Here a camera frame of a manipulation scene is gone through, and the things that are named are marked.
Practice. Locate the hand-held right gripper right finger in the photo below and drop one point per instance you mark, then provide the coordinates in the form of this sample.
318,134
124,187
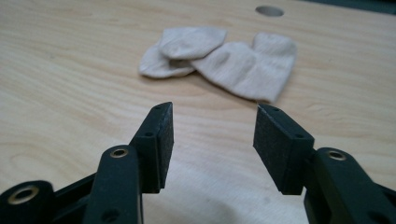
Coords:
280,152

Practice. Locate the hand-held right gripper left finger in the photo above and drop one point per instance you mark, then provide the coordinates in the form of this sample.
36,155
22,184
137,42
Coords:
155,149

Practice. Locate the beige ribbed sock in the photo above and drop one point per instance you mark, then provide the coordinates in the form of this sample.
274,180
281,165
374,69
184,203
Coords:
249,71

